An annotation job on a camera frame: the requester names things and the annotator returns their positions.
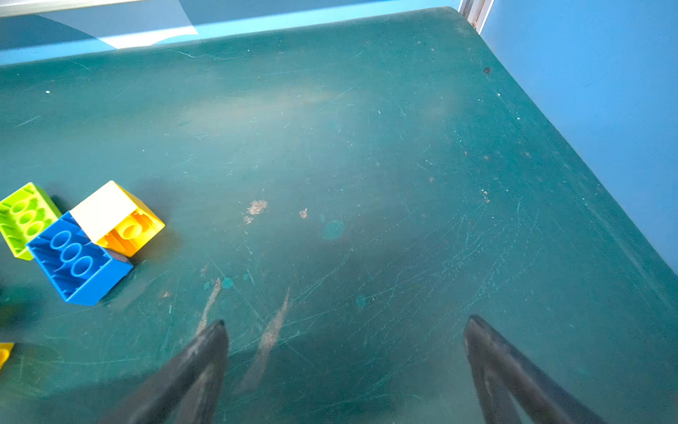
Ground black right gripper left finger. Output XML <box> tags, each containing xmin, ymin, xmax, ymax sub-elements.
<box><xmin>100</xmin><ymin>320</ymin><xmax>229</xmax><ymax>423</ymax></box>

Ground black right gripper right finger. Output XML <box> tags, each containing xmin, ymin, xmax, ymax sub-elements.
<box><xmin>464</xmin><ymin>314</ymin><xmax>604</xmax><ymax>423</ymax></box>

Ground blue long lego brick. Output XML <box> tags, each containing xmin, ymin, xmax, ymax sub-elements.
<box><xmin>28</xmin><ymin>212</ymin><xmax>133</xmax><ymax>307</ymax></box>

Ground yellow square lego brick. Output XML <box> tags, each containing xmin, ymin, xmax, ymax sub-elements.
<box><xmin>70</xmin><ymin>180</ymin><xmax>165</xmax><ymax>257</ymax></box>

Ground yellow lego brick edge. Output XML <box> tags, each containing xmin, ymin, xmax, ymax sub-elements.
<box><xmin>0</xmin><ymin>343</ymin><xmax>15</xmax><ymax>369</ymax></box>

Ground green long lego brick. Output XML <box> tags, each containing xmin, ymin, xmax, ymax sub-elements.
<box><xmin>1</xmin><ymin>182</ymin><xmax>62</xmax><ymax>261</ymax></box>

